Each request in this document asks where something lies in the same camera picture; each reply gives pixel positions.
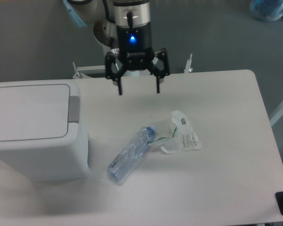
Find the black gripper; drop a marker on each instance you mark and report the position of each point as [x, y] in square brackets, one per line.
[136, 54]

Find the white trash can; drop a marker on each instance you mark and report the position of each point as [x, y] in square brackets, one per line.
[42, 132]

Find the crumpled white plastic bag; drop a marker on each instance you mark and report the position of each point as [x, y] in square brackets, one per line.
[176, 135]

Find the clear plastic water bottle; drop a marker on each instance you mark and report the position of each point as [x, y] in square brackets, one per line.
[136, 148]

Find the blue plastic bag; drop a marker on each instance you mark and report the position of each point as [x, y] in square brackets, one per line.
[267, 10]

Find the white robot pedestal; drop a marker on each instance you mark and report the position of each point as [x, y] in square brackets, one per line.
[105, 34]

